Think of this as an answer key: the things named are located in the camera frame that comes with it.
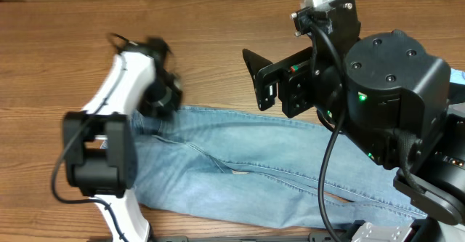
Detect light blue denim jeans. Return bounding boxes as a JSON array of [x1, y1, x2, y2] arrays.
[[130, 106, 425, 228]]

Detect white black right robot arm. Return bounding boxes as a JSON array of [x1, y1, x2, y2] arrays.
[[243, 0, 464, 241]]

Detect light blue shirt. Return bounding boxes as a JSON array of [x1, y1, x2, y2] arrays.
[[450, 68, 465, 85]]

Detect black rail at table edge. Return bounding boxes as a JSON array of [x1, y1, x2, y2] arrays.
[[148, 231, 334, 242]]

